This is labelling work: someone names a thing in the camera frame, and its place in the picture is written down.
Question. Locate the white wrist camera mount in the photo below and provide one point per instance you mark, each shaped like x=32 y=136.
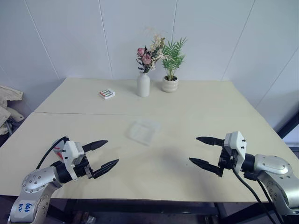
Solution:
x=238 y=144
x=70 y=151

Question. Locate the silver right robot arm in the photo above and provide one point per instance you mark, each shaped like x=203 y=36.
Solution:
x=273 y=165

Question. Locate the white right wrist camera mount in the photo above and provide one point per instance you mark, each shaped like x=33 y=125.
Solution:
x=238 y=144

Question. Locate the battery blister pack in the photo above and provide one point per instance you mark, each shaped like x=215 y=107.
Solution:
x=107 y=94

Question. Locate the green palm plant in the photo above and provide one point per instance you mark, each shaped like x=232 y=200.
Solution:
x=172 y=56

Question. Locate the black table frame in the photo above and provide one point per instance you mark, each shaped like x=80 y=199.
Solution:
x=140 y=206

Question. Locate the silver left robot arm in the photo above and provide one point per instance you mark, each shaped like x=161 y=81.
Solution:
x=35 y=182

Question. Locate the dried flower bouquet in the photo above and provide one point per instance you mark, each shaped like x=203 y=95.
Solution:
x=146 y=58

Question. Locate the white ribbed plant pot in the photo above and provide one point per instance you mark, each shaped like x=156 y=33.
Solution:
x=170 y=84

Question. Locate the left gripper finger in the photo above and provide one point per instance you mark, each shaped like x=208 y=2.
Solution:
x=105 y=166
x=95 y=144

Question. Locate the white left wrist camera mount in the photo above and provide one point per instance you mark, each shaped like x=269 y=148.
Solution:
x=70 y=151

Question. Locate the black metal stand leg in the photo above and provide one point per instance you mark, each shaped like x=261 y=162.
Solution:
x=289 y=126

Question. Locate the beige jacket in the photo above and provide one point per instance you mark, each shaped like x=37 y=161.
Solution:
x=7 y=102

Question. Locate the white ceramic vase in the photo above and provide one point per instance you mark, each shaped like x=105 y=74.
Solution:
x=143 y=85

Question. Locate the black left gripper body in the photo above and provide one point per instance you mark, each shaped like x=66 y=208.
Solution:
x=81 y=169

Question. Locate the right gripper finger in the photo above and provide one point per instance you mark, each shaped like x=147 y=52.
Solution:
x=205 y=163
x=212 y=141

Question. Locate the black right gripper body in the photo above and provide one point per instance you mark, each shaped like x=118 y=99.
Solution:
x=225 y=161

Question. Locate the clear plastic tray with pills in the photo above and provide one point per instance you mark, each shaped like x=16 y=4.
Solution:
x=142 y=133

